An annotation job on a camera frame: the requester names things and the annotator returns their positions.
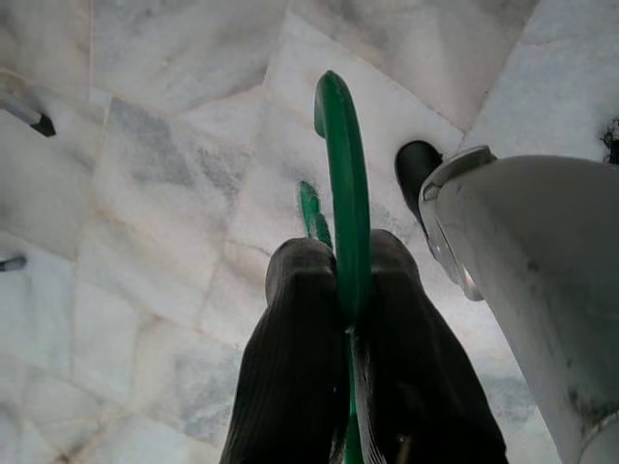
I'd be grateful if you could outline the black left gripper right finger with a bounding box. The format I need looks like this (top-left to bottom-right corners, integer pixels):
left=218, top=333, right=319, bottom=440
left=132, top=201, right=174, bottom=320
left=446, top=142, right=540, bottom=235
left=348, top=229, right=510, bottom=464

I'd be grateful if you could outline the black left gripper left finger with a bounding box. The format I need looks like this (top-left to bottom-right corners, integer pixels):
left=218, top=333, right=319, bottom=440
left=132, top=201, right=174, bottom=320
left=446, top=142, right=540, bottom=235
left=220, top=236, right=350, bottom=464

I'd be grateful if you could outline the green plastic hanger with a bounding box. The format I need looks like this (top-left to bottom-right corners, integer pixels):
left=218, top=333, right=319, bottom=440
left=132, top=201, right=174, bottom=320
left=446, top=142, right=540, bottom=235
left=297, top=70, right=373, bottom=464

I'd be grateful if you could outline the black robot left foot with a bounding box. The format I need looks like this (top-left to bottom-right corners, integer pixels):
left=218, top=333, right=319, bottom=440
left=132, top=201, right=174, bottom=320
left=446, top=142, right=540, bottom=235
left=395, top=138, right=444, bottom=238

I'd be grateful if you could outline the silver metal clothes rack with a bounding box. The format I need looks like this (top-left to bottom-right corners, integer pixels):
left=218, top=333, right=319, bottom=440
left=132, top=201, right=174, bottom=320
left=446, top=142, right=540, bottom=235
left=0, top=94, right=57, bottom=273

